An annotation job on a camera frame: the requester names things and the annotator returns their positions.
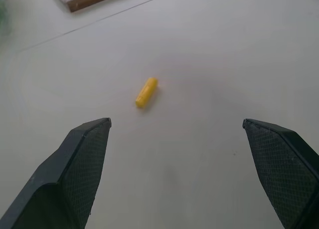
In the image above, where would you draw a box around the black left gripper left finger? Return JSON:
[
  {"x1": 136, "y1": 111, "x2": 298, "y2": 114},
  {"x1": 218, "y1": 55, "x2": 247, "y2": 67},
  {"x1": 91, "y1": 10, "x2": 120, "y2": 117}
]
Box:
[{"x1": 0, "y1": 117, "x2": 112, "y2": 229}]

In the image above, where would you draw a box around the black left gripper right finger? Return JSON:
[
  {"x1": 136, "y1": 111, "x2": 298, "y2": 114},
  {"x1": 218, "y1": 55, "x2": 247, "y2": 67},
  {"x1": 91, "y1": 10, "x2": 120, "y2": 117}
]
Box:
[{"x1": 242, "y1": 118, "x2": 319, "y2": 229}]

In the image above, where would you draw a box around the yellow cylinder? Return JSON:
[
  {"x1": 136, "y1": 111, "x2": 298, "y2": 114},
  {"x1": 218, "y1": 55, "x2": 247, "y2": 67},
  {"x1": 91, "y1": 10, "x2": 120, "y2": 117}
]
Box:
[{"x1": 135, "y1": 77, "x2": 159, "y2": 109}]

